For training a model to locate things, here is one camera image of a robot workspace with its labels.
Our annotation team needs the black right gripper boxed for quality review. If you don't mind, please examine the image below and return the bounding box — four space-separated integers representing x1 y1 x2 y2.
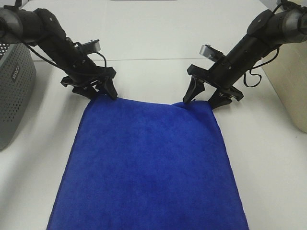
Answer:
183 54 244 110

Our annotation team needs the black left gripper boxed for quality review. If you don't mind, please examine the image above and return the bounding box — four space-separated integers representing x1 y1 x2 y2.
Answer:
61 45 118 100

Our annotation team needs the blue microfibre towel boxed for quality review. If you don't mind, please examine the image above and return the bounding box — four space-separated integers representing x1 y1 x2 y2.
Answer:
47 95 248 230

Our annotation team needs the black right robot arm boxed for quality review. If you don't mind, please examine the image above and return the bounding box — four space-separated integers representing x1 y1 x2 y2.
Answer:
183 2 307 109

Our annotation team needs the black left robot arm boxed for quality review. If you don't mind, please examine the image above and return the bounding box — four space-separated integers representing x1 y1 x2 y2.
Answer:
0 6 118 100

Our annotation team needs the grey perforated plastic basket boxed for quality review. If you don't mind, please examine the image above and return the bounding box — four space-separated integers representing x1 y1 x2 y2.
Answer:
0 43 36 150

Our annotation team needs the beige storage box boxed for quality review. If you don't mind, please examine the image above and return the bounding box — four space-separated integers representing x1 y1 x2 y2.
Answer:
262 41 307 133

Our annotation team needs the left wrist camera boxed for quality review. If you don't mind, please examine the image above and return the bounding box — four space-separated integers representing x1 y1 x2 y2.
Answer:
81 39 101 55

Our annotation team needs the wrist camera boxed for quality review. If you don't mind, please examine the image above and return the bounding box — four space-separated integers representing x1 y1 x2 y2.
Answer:
81 39 101 55
199 45 224 62

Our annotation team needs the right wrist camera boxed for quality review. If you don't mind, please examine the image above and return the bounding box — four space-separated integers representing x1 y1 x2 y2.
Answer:
199 45 224 62

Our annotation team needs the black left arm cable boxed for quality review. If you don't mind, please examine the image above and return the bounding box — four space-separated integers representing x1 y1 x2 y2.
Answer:
23 35 107 80

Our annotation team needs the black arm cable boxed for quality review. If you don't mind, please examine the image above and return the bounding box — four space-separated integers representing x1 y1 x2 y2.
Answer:
23 35 107 80
243 0 292 88

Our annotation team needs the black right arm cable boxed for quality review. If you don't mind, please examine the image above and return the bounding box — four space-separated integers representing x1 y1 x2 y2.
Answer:
243 0 292 88

